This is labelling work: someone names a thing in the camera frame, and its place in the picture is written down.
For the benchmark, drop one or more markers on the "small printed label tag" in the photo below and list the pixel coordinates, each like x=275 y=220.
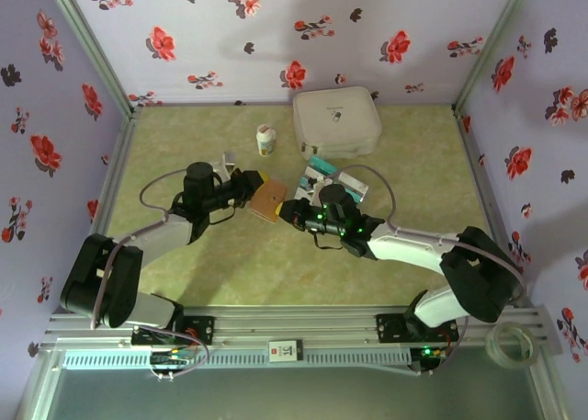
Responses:
x=285 y=351

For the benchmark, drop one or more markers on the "small green circuit board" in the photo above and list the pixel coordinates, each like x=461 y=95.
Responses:
x=432 y=352
x=172 y=358

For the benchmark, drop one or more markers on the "white pill bottle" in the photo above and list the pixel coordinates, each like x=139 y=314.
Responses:
x=266 y=142

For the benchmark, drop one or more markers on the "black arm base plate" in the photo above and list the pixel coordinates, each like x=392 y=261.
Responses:
x=202 y=330
x=390 y=328

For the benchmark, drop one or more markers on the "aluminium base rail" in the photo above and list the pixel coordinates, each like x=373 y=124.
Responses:
x=294 y=328

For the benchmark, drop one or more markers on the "pink leather card holder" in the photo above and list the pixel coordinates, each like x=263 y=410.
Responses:
x=268 y=199

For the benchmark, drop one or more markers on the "aluminium table side rail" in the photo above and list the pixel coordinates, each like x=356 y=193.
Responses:
x=108 y=185
x=482 y=185

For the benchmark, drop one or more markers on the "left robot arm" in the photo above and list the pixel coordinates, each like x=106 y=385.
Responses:
x=156 y=241

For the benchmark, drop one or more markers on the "white medicine case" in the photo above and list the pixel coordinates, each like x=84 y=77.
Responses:
x=337 y=116

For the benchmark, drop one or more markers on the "aluminium frame post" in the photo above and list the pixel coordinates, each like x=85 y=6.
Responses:
x=492 y=48
x=93 y=48

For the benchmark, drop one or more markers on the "teal VIP credit card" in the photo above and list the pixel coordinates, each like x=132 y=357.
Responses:
x=321 y=165
x=304 y=188

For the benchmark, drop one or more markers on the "clear acrylic card stand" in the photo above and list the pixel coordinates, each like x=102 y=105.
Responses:
x=358 y=197

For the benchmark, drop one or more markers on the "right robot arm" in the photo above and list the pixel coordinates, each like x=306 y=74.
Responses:
x=404 y=250

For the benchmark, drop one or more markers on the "clear tape roll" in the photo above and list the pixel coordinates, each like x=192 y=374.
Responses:
x=491 y=346

